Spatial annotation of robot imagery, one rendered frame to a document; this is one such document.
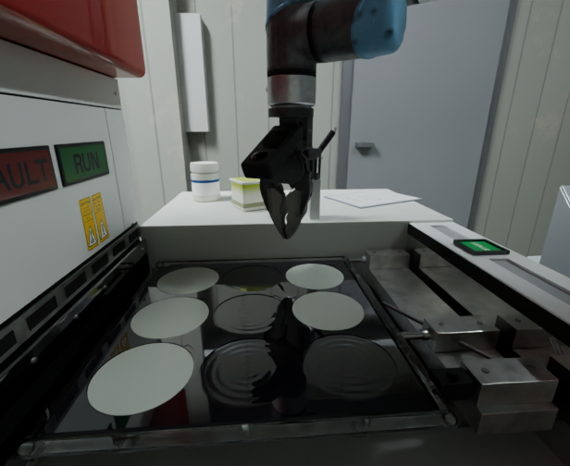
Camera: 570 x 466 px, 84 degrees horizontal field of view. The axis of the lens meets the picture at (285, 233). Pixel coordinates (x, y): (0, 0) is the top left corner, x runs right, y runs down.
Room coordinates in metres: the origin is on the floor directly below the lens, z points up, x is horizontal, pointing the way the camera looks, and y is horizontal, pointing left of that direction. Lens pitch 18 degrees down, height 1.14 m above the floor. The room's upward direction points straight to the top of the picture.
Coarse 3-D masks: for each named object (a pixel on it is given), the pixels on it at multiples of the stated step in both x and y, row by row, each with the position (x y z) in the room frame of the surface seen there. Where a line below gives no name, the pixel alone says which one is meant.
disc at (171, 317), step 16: (160, 304) 0.40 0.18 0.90; (176, 304) 0.40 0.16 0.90; (192, 304) 0.40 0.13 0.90; (144, 320) 0.36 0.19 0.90; (160, 320) 0.36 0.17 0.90; (176, 320) 0.36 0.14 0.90; (192, 320) 0.36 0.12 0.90; (144, 336) 0.33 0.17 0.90; (160, 336) 0.33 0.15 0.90; (176, 336) 0.33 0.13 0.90
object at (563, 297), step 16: (416, 224) 0.60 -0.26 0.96; (432, 224) 0.60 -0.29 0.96; (448, 224) 0.60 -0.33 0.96; (448, 240) 0.51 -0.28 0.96; (464, 256) 0.44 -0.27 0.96; (480, 256) 0.44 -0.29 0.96; (496, 256) 0.44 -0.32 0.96; (512, 256) 0.44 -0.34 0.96; (496, 272) 0.38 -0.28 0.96; (512, 272) 0.39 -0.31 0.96; (528, 272) 0.39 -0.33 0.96; (544, 272) 0.38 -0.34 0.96; (528, 288) 0.34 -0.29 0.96; (544, 288) 0.34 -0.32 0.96; (560, 288) 0.34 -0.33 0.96; (544, 304) 0.30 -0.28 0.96; (560, 304) 0.30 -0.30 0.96
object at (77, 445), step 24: (144, 432) 0.20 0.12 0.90; (168, 432) 0.20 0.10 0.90; (192, 432) 0.20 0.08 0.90; (216, 432) 0.20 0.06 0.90; (240, 432) 0.20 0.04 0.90; (264, 432) 0.20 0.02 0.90; (288, 432) 0.20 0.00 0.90; (312, 432) 0.20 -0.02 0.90; (336, 432) 0.20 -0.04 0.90; (360, 432) 0.20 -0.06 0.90; (384, 432) 0.20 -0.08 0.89; (24, 456) 0.18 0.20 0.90; (48, 456) 0.18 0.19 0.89
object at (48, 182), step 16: (0, 160) 0.29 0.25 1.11; (16, 160) 0.30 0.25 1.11; (32, 160) 0.33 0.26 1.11; (48, 160) 0.35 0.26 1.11; (0, 176) 0.28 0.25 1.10; (16, 176) 0.30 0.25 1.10; (32, 176) 0.32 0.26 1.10; (48, 176) 0.35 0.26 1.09; (0, 192) 0.28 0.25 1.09; (16, 192) 0.29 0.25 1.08
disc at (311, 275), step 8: (304, 264) 0.54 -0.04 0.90; (312, 264) 0.54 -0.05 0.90; (320, 264) 0.54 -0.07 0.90; (288, 272) 0.51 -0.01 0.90; (296, 272) 0.51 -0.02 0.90; (304, 272) 0.51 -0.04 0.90; (312, 272) 0.51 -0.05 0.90; (320, 272) 0.51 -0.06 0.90; (328, 272) 0.51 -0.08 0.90; (336, 272) 0.51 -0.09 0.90; (296, 280) 0.48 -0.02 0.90; (304, 280) 0.48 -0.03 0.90; (312, 280) 0.48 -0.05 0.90; (320, 280) 0.48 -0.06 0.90; (328, 280) 0.48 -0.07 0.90; (336, 280) 0.48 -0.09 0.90; (312, 288) 0.45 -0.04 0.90; (320, 288) 0.45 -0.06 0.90
